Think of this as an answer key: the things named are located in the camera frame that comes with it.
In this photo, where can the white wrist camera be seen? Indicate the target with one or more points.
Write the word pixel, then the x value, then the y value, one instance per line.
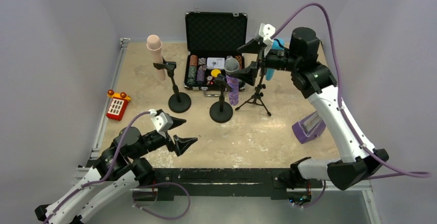
pixel 265 33
pixel 161 121

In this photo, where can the black tripod shock-mount stand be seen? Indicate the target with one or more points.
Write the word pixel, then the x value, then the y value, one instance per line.
pixel 256 98

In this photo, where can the black round-base mic stand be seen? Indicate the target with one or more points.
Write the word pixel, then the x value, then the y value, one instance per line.
pixel 178 102

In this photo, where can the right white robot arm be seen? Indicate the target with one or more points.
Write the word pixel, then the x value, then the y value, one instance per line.
pixel 359 158

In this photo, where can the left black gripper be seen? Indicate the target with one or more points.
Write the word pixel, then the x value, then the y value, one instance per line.
pixel 169 139

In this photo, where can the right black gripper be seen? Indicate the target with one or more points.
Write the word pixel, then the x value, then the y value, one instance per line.
pixel 259 59

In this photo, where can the black poker chip case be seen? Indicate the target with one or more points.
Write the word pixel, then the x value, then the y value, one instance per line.
pixel 213 34

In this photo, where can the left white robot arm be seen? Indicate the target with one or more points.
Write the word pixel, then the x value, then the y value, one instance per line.
pixel 119 169

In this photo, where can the yellow poker chip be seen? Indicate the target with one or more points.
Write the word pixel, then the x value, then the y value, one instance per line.
pixel 215 72

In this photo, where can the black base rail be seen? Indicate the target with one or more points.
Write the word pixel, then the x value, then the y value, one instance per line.
pixel 273 183

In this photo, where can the white card deck box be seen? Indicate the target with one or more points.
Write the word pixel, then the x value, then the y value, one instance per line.
pixel 215 63

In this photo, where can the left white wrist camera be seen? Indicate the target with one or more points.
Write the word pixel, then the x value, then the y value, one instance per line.
pixel 161 121

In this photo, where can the blue microphone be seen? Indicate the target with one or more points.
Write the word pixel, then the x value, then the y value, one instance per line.
pixel 273 72

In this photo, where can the red yellow toy block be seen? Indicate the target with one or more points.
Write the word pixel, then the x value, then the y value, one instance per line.
pixel 118 104

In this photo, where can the pink microphone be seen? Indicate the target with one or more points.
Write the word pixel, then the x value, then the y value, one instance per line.
pixel 154 45

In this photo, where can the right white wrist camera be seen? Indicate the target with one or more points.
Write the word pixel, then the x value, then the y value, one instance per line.
pixel 265 33

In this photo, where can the purple glitter microphone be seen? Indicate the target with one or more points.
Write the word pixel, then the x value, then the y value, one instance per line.
pixel 231 66

